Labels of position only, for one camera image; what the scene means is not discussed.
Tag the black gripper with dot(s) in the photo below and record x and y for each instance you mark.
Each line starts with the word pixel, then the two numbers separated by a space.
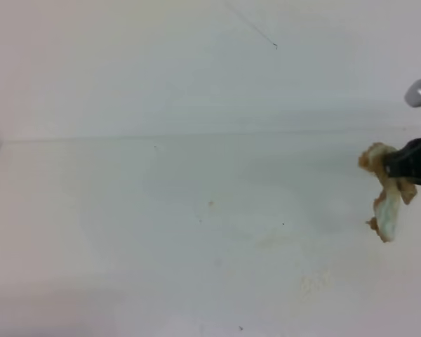
pixel 411 173

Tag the stained green rag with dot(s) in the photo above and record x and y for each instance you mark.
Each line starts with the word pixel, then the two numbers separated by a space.
pixel 394 191

